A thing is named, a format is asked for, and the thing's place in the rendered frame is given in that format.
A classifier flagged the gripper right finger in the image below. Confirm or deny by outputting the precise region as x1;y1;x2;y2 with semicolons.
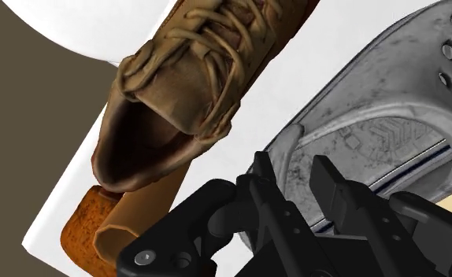
309;154;452;277

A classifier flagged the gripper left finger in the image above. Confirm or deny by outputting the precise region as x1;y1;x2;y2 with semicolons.
116;150;316;277

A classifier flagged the orange and tan tube object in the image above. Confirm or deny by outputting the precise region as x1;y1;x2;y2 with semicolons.
60;161;193;277

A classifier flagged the brown lace-up boot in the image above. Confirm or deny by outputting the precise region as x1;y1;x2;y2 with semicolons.
91;0;321;194

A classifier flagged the grey white sneaker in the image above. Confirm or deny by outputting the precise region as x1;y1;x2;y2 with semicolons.
238;0;452;253

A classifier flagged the white table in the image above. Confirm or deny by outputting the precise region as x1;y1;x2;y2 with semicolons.
21;0;452;277

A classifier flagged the white round object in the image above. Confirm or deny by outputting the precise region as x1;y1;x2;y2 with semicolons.
1;0;178;67

